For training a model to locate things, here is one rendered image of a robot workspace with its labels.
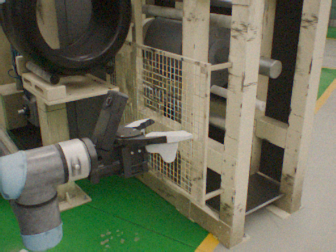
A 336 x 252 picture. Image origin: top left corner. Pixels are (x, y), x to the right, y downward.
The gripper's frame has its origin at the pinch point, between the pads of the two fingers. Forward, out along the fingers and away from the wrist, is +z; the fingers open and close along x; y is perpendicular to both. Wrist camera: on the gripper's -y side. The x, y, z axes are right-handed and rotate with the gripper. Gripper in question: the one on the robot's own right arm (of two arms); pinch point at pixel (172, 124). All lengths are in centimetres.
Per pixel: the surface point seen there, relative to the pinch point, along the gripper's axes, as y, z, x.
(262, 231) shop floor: 98, 98, -71
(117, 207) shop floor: 89, 40, -136
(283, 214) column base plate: 96, 119, -75
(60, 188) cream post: 74, 12, -155
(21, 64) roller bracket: -4, -1, -141
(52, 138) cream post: 41, 11, -150
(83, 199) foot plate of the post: 85, 25, -153
